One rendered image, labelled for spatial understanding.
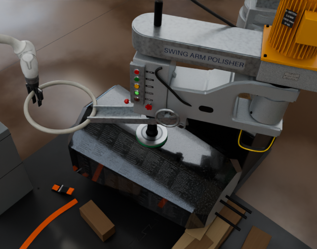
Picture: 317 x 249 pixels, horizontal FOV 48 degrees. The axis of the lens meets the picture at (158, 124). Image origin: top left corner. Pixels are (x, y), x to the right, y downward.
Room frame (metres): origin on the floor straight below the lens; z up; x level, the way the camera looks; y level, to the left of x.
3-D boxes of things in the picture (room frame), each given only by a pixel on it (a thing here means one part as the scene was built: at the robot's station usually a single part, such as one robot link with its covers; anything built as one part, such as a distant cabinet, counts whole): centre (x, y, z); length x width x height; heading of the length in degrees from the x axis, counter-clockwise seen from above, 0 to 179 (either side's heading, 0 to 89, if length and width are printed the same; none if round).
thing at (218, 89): (1.47, -0.34, 1.28); 0.74 x 0.23 x 0.49; 79
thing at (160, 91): (1.54, -0.04, 1.30); 0.36 x 0.22 x 0.45; 79
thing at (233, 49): (1.49, -0.30, 1.60); 0.96 x 0.25 x 0.17; 79
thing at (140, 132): (1.56, 0.04, 0.82); 0.21 x 0.21 x 0.01
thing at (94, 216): (1.26, 0.42, 0.07); 0.30 x 0.12 x 0.12; 46
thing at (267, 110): (1.43, -0.61, 1.32); 0.19 x 0.19 x 0.20
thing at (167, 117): (1.42, -0.05, 1.18); 0.15 x 0.10 x 0.15; 79
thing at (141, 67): (1.46, 0.13, 1.35); 0.08 x 0.03 x 0.28; 79
